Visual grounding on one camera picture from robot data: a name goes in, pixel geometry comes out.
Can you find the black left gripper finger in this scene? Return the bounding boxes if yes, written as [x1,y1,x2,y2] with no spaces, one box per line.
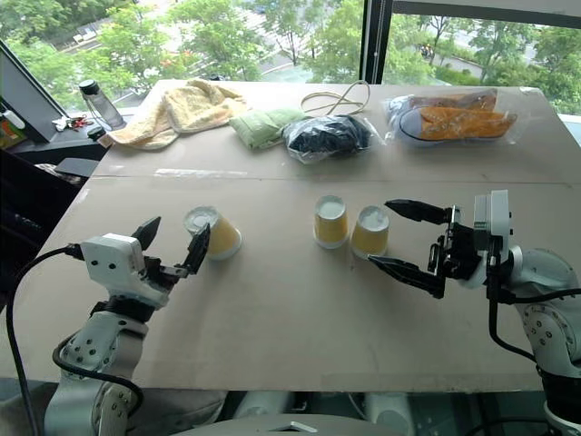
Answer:
[131,215,162,252]
[182,222,212,275]

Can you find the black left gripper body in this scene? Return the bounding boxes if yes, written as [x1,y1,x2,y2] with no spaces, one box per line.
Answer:
[143,254,191,288]

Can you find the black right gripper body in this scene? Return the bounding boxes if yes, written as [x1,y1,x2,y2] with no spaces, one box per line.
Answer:
[427,205,492,279]

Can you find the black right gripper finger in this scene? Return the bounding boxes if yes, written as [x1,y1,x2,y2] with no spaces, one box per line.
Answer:
[367,254,448,300]
[384,198,454,226]

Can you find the yellow paper cup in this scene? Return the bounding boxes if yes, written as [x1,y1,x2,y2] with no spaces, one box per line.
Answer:
[313,194,350,251]
[182,204,243,262]
[350,204,391,260]

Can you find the orange shoes in plastic bag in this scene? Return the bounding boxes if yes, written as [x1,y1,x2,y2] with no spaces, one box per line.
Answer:
[384,87,519,147]

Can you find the black items in plastic bag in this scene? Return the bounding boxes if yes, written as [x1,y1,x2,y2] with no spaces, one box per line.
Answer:
[281,114,387,165]

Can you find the black chair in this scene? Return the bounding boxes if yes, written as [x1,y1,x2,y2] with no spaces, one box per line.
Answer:
[0,149,100,314]

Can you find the pale yellow towel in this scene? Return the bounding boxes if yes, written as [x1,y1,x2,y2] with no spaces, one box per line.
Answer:
[107,78,251,151]

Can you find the keys with red tag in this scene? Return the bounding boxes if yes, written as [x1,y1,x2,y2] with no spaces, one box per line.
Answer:
[52,115,95,133]

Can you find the clear water bottle black cap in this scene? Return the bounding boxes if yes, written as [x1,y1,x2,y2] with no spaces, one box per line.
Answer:
[78,79,126,132]

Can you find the light green folded cloth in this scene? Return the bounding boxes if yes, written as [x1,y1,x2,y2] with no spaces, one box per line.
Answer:
[228,107,310,151]

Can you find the white robot body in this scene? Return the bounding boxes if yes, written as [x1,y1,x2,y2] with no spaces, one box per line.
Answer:
[172,390,419,436]

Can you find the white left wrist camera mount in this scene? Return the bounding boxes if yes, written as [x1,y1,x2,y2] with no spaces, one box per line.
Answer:
[79,233,170,309]

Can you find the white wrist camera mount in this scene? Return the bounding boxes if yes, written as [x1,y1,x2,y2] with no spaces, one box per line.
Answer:
[472,189,515,249]
[79,233,170,309]

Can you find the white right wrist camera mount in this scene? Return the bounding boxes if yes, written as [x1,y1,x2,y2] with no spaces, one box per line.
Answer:
[472,189,515,249]

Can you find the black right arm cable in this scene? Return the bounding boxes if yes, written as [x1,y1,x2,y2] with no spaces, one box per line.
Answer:
[486,235,581,364]

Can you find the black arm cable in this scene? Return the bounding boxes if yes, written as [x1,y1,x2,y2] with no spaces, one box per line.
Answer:
[486,235,581,364]
[5,243,145,436]

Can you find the beige cord loop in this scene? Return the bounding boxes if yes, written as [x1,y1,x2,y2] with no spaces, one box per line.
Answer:
[300,80,372,117]

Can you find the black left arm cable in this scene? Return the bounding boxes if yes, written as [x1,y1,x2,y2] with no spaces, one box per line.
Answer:
[5,243,145,436]

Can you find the black window frame post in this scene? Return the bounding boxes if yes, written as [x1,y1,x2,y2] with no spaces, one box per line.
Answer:
[358,0,394,85]

